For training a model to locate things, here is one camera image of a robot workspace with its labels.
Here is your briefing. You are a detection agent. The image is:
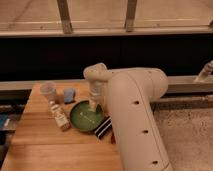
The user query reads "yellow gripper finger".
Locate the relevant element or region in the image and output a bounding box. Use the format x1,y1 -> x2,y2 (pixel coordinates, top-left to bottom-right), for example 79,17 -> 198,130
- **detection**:
89,99 -> 98,111

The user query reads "green ceramic bowl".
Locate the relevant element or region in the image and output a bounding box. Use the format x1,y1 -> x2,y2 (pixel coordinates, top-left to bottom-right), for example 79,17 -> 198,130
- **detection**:
70,100 -> 104,132

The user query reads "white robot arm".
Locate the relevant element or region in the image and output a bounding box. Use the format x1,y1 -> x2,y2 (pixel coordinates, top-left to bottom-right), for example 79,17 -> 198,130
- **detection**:
83,63 -> 213,171

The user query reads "black white striped box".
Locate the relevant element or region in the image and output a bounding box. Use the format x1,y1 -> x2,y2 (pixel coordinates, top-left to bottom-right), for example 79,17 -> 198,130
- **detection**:
94,117 -> 112,139

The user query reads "blue sponge block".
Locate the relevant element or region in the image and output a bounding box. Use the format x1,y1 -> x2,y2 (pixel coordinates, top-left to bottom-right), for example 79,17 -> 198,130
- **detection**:
64,88 -> 75,104

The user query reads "white plastic bottle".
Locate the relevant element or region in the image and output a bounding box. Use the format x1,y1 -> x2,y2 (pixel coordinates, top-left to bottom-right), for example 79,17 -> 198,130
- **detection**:
50,101 -> 70,131

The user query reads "red chili pepper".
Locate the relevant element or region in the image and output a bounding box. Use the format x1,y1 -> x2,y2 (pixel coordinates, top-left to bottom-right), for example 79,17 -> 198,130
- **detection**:
111,133 -> 116,144

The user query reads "left metal railing post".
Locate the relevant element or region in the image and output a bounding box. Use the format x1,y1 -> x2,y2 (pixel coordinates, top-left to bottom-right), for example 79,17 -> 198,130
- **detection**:
57,0 -> 72,34

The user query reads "metal railing post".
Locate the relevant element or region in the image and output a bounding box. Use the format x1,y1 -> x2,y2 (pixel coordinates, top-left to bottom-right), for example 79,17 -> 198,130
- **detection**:
57,0 -> 72,34
124,0 -> 137,32

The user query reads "right metal railing post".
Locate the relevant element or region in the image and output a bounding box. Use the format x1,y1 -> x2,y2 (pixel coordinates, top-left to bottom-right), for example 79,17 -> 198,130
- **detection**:
124,0 -> 137,32

